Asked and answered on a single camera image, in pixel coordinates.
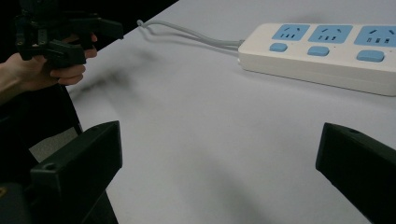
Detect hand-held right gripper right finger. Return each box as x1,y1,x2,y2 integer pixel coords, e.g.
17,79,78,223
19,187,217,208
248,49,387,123
315,121,396,224

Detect grey power strip cable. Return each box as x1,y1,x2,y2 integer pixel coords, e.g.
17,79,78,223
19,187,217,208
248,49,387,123
136,19,246,52

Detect white and blue power strip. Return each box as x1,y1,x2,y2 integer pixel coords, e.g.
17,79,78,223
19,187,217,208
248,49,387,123
237,22,396,97

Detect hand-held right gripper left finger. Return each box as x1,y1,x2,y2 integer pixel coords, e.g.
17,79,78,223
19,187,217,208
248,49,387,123
30,120,123,224

